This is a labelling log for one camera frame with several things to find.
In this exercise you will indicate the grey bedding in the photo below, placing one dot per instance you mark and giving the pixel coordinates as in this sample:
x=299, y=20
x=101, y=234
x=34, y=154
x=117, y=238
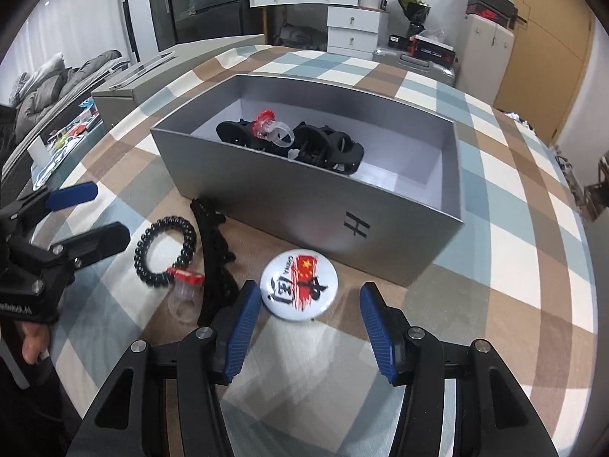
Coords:
x=57, y=81

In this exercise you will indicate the white cup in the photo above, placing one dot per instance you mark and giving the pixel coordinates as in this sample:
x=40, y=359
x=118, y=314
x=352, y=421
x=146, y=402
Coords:
x=38, y=150

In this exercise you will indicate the white curtain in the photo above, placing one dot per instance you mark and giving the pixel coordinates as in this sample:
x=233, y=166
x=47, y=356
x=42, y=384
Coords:
x=71, y=38

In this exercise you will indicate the long black hair clip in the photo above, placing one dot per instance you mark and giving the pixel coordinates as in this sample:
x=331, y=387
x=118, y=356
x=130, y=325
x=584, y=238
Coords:
x=211, y=247

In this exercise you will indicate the white suitcase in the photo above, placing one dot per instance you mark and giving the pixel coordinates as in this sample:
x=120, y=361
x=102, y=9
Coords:
x=490, y=52

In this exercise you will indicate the small black box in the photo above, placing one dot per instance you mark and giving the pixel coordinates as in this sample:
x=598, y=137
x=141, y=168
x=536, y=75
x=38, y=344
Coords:
x=399, y=40

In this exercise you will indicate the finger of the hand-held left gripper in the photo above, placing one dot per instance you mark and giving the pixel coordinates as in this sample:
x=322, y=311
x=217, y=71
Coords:
x=95, y=240
x=73, y=196

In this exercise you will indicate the grey cabinet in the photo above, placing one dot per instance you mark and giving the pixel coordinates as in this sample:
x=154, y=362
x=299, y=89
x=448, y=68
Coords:
x=142, y=100

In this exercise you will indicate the black claw hair clip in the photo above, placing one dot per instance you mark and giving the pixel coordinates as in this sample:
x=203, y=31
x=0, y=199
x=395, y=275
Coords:
x=233, y=133
x=342, y=147

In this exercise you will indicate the white tablet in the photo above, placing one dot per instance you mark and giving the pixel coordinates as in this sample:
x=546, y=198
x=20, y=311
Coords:
x=142, y=69

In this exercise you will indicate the person's left hand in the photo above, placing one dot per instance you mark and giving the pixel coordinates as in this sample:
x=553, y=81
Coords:
x=33, y=342

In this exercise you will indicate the white drawer unit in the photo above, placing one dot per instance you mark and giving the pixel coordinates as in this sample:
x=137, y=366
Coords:
x=352, y=21

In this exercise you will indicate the wooden door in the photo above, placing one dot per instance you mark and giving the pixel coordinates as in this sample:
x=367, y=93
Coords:
x=547, y=47

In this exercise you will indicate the silver suitcase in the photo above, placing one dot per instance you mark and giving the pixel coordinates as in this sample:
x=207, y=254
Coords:
x=418, y=65

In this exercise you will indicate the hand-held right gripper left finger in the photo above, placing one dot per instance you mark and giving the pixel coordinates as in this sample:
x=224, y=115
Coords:
x=240, y=328

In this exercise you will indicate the black wrapped flower bouquet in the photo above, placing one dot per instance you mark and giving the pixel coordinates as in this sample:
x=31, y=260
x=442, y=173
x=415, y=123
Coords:
x=414, y=9

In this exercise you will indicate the black glass cabinet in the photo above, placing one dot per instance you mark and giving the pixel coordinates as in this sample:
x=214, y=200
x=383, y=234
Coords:
x=152, y=9

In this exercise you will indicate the black refrigerator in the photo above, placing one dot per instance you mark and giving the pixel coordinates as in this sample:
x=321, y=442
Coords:
x=204, y=9

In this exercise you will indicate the round pin badge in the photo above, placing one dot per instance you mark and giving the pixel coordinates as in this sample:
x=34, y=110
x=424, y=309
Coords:
x=295, y=285

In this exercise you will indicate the red and black shoe box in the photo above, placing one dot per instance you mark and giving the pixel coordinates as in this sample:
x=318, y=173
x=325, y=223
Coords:
x=487, y=12

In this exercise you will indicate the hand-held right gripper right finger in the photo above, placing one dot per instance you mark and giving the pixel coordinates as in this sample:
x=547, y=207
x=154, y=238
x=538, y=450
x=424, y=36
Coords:
x=378, y=328

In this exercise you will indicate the silver cardboard box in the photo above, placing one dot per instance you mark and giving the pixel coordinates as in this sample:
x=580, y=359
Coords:
x=285, y=200

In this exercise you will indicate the person's left forearm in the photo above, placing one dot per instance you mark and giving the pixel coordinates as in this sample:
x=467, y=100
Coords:
x=28, y=419

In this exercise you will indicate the glass coffee table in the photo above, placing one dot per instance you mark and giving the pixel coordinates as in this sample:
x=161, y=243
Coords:
x=71, y=152

